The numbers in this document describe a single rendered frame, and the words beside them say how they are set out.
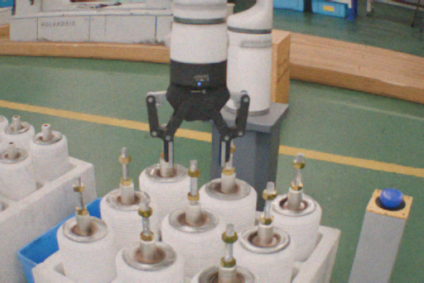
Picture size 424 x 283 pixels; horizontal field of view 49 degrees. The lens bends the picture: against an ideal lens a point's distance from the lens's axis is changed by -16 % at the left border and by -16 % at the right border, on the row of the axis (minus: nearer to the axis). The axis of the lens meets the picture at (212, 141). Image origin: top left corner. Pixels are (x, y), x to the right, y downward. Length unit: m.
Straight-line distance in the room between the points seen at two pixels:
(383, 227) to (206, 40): 0.35
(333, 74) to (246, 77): 1.46
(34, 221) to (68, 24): 2.21
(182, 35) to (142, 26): 2.18
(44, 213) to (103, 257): 0.33
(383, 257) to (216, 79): 0.36
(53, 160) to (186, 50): 0.52
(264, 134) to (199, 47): 0.44
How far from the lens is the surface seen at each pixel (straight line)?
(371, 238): 0.75
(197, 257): 0.78
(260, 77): 1.06
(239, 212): 0.86
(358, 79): 2.47
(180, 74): 0.68
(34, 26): 3.33
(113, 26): 2.94
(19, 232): 1.02
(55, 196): 1.07
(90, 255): 0.75
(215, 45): 0.67
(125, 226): 0.83
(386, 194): 0.74
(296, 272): 0.83
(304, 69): 2.50
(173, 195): 0.91
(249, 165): 1.09
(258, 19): 1.03
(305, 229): 0.83
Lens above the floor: 0.66
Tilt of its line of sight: 22 degrees down
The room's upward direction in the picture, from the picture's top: 1 degrees clockwise
